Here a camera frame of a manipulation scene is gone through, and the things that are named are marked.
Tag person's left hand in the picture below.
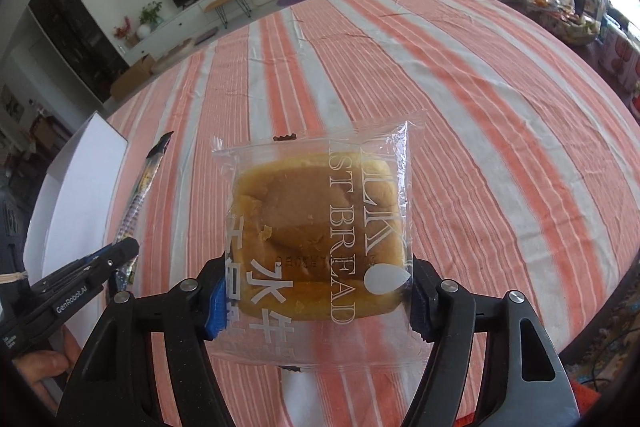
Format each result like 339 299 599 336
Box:
12 336 83 408

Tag wicker basket of snacks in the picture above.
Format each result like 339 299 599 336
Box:
520 0 601 46

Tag red white canisters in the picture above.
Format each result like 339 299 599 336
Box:
597 24 640 88

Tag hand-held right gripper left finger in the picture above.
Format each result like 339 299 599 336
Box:
67 257 236 427

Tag plant in white vase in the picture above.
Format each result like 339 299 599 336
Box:
137 1 163 38

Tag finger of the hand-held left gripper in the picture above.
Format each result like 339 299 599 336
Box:
30 252 108 295
97 238 141 280

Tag white cardboard box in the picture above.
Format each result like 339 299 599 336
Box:
22 111 130 343

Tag black cabinet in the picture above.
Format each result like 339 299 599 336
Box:
27 0 131 104

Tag red flowers in vase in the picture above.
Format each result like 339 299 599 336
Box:
114 17 138 48

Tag brown cardboard box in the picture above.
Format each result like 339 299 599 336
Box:
109 54 156 100

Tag orange fuzzy cushion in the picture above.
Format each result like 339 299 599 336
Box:
570 377 640 427

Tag clear bread packet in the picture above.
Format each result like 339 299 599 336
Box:
210 108 428 365

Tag orange striped tablecloth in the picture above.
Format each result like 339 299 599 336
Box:
105 0 640 427

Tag dark snack bar packet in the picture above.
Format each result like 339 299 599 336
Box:
114 132 175 293

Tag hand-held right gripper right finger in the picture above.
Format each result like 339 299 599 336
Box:
407 259 576 427

